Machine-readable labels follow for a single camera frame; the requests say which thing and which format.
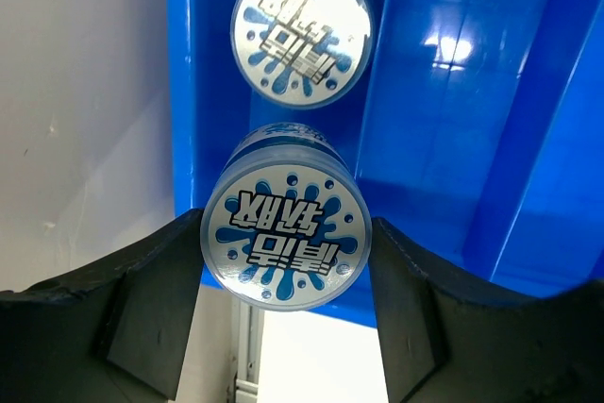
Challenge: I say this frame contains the blue plastic divided bin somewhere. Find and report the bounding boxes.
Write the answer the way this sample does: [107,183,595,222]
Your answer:
[167,0,603,296]

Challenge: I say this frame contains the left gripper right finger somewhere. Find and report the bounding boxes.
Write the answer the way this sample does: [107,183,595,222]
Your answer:
[370,218,603,402]

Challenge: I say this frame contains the aluminium rail frame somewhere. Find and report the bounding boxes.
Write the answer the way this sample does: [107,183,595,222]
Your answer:
[227,299,264,402]

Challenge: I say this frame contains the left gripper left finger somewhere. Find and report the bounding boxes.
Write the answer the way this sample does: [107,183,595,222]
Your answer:
[1,209,204,402]

